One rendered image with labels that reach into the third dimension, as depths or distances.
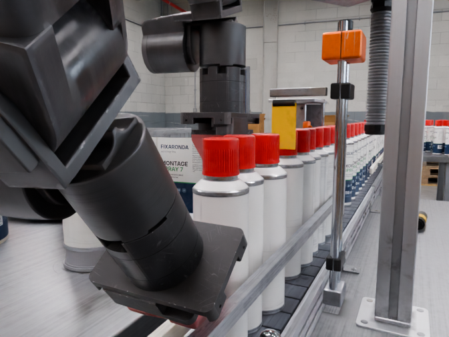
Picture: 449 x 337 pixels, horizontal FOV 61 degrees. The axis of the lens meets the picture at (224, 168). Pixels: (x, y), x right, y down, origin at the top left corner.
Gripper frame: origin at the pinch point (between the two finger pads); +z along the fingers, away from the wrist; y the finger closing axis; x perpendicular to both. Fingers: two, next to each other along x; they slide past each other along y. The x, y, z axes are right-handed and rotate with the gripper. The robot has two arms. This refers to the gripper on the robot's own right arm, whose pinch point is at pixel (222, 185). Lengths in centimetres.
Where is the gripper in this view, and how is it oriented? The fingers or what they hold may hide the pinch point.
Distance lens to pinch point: 49.1
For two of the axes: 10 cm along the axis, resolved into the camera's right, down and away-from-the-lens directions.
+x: 9.0, 0.5, -4.2
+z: 0.0, 9.9, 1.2
